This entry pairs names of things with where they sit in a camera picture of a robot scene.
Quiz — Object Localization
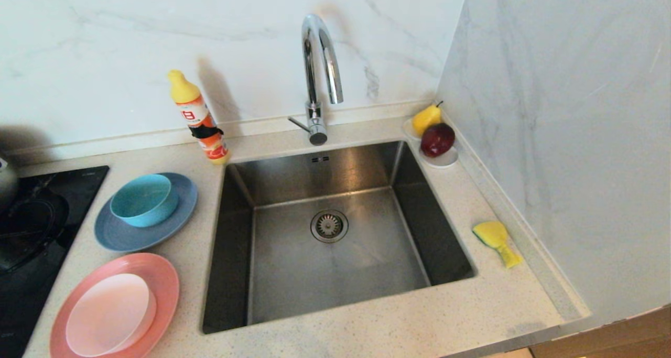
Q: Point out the round metal drain strainer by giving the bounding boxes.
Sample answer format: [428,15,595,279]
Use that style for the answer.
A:
[310,209,349,243]

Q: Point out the yellow pear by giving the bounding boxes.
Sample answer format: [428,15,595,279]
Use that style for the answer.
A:
[412,101,444,137]

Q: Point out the small white dish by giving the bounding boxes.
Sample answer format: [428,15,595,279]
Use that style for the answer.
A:
[403,117,459,169]

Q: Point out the yellow green sponge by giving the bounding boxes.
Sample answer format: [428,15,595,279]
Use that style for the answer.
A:
[472,221,524,269]

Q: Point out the stainless steel sink basin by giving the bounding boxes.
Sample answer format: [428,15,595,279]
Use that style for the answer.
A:
[202,139,478,335]

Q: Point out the pale pink bowl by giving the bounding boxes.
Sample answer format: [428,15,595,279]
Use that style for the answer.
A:
[66,273,157,357]

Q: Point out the teal bowl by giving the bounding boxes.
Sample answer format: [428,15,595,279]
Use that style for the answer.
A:
[110,174,179,228]

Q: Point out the black glass cooktop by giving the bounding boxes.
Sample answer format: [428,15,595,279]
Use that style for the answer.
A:
[0,165,110,358]

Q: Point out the pink plate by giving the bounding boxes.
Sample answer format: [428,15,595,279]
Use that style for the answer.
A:
[50,253,180,358]

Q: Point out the dark red apple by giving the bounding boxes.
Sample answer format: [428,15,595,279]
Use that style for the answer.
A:
[420,123,456,158]

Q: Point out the orange dish soap bottle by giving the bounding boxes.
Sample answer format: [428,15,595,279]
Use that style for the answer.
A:
[168,70,230,165]

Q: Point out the chrome gooseneck faucet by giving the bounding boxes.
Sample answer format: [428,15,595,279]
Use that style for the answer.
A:
[287,14,344,146]

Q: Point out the blue plate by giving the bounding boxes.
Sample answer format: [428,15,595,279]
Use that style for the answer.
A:
[94,172,198,253]

